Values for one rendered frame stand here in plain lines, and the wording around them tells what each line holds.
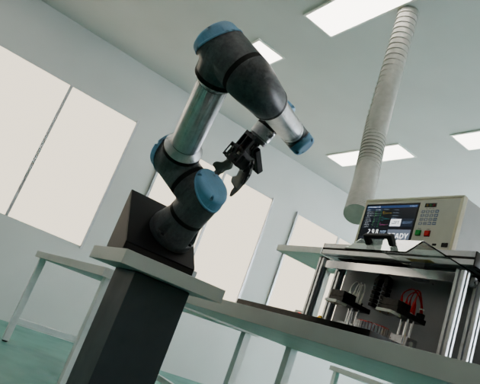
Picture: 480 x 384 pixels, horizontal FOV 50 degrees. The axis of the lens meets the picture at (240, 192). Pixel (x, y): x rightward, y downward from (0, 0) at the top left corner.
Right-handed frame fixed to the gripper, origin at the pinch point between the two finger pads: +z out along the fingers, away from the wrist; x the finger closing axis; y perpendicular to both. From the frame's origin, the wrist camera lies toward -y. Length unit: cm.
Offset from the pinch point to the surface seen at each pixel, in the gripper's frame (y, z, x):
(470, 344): -35, -13, 82
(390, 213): -49, -31, 31
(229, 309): -20.0, 31.6, 21.8
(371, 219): -53, -25, 25
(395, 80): -179, -118, -84
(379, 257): -44, -16, 41
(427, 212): -42, -38, 44
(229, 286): -445, 138, -231
